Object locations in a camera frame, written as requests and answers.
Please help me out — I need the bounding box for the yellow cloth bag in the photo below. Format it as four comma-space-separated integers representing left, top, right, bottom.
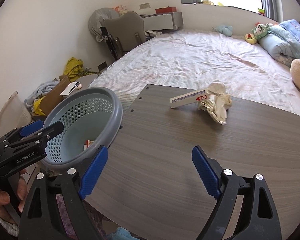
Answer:
63, 57, 98, 82

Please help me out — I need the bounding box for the yellow red plush toy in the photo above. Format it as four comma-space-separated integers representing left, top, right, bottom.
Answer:
244, 33, 257, 45

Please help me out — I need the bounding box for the rolled blue quilt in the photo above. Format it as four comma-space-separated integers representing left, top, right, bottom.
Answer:
259, 25, 300, 67

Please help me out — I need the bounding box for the person's left hand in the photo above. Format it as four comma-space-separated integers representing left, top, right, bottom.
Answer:
0, 169, 28, 224

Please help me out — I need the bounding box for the blue grey trash basket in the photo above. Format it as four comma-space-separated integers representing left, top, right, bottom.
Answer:
42, 87, 123, 173

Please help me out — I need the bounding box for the blue patterned pillow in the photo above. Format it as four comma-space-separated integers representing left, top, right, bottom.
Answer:
279, 19, 300, 43

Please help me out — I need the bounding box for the cardboard box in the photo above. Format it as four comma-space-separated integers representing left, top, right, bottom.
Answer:
32, 75, 70, 116

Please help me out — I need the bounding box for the white notepad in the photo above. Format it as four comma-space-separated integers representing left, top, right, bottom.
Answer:
60, 81, 77, 96

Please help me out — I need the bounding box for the red white snack wrapper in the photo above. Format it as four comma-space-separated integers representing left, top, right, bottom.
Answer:
83, 140, 94, 151

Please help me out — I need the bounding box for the purple fluffy rug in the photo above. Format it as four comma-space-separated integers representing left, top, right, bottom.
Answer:
55, 193, 108, 240

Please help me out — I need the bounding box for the green plush toy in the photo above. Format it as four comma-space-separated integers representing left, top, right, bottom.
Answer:
251, 23, 274, 40

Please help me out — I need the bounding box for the grey garment on chair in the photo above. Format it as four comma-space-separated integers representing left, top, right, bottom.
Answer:
88, 8, 120, 42

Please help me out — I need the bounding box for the light blue blanket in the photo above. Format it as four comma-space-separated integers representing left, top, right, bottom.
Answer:
24, 80, 59, 110

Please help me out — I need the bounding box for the grey white nightstand drawer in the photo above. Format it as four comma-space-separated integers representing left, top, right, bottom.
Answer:
143, 12, 184, 31

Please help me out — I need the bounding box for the white card box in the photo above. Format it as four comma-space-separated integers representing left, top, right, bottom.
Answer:
170, 89, 210, 108

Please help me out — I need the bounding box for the black pen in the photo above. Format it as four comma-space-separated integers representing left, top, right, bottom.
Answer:
69, 81, 80, 94

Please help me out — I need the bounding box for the crumpled white tissue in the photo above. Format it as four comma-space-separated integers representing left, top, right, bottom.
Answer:
197, 82, 232, 125

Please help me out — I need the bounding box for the red box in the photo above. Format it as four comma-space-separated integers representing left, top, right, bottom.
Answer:
155, 6, 177, 14

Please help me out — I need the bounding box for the grey chair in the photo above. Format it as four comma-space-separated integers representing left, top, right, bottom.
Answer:
101, 11, 146, 61

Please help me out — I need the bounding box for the small blue plush toy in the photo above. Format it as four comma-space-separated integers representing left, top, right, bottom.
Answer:
213, 25, 233, 37

